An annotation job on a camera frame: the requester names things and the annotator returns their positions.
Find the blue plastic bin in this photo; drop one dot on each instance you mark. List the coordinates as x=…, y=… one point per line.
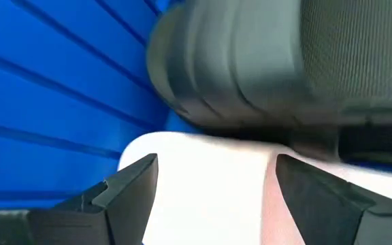
x=46, y=102

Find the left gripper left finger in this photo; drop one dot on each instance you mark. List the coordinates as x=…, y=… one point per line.
x=121, y=211

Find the pink rubber slide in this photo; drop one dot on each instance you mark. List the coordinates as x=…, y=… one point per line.
x=203, y=187

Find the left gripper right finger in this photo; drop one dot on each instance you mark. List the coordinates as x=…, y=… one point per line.
x=335, y=217

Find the black rubber slide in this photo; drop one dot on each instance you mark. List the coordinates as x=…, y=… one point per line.
x=250, y=68

